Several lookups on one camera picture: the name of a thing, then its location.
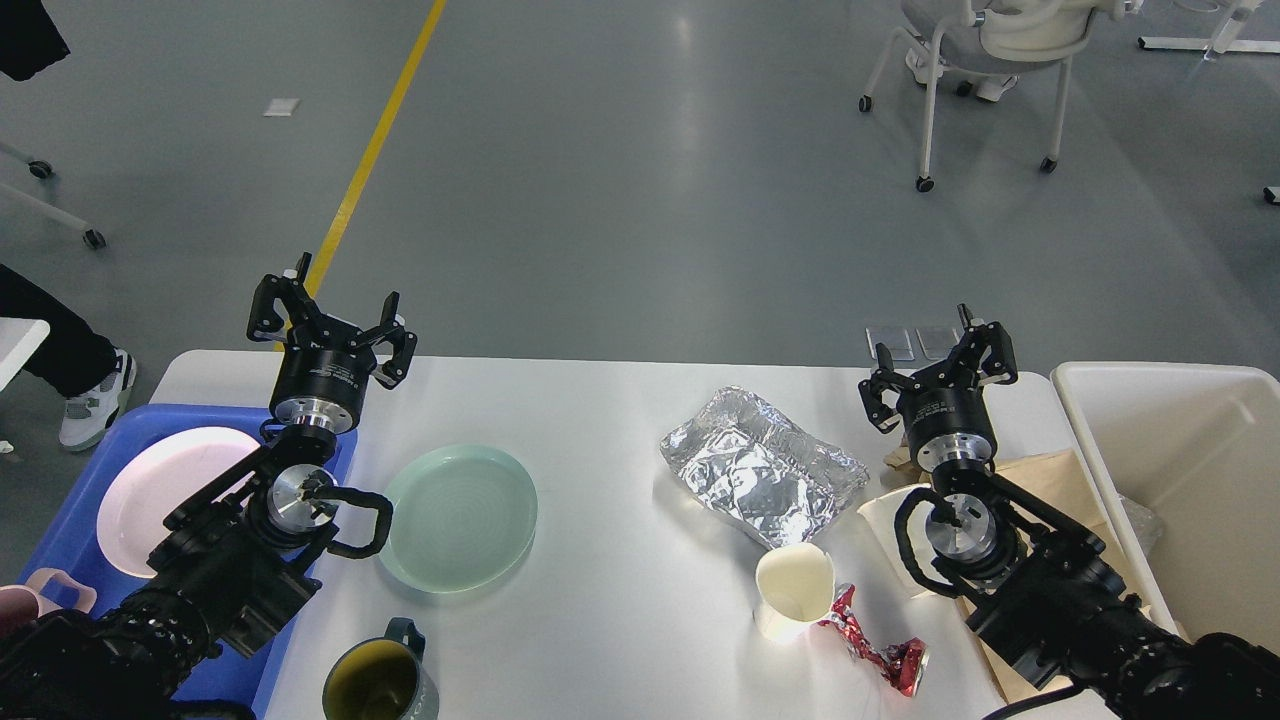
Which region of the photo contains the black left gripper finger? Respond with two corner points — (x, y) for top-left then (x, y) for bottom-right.
(347, 291), (419, 389)
(247, 252), (347, 346)

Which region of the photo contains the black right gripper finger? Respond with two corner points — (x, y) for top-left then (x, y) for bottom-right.
(934, 304), (1019, 389)
(858, 343), (938, 434)

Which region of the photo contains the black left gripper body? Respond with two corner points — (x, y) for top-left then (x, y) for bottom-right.
(270, 341), (378, 436)

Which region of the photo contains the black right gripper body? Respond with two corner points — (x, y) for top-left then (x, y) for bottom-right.
(897, 388), (998, 473)

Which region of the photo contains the mint green round plate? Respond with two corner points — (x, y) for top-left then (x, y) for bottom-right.
(378, 445), (539, 594)

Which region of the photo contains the teal mug yellow inside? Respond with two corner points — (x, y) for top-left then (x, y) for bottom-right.
(321, 618), (442, 719)

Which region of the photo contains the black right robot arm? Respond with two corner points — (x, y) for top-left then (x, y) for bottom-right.
(858, 305), (1279, 719)

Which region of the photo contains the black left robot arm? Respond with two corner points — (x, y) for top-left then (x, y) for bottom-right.
(1, 254), (417, 719)

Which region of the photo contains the white paper bowl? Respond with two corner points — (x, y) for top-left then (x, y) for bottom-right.
(858, 484), (945, 598)

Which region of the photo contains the brown paper bag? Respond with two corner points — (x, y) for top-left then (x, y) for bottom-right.
(899, 450), (1187, 638)

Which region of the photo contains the crumpled aluminium foil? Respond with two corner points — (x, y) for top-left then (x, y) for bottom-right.
(659, 386), (870, 550)

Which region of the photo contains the pink round plate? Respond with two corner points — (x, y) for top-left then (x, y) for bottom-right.
(95, 427), (260, 579)

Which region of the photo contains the white paper cup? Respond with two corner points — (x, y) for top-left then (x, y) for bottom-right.
(753, 542), (835, 643)

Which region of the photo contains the white plastic bin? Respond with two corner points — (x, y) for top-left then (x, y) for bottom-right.
(1051, 363), (1279, 650)

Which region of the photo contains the person in black trousers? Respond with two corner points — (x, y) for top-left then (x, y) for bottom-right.
(1, 265), (138, 454)

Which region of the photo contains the crushed red can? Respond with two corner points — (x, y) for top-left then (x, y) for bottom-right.
(817, 584), (929, 698)

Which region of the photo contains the white side table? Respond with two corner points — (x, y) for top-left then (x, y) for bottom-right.
(0, 316), (50, 391)

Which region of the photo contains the blue plastic tray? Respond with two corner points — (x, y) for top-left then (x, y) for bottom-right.
(3, 423), (393, 719)

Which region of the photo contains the white office chair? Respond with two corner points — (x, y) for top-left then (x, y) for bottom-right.
(858, 1), (1142, 193)

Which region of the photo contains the pink HOME mug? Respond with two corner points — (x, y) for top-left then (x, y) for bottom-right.
(1, 568), (99, 639)

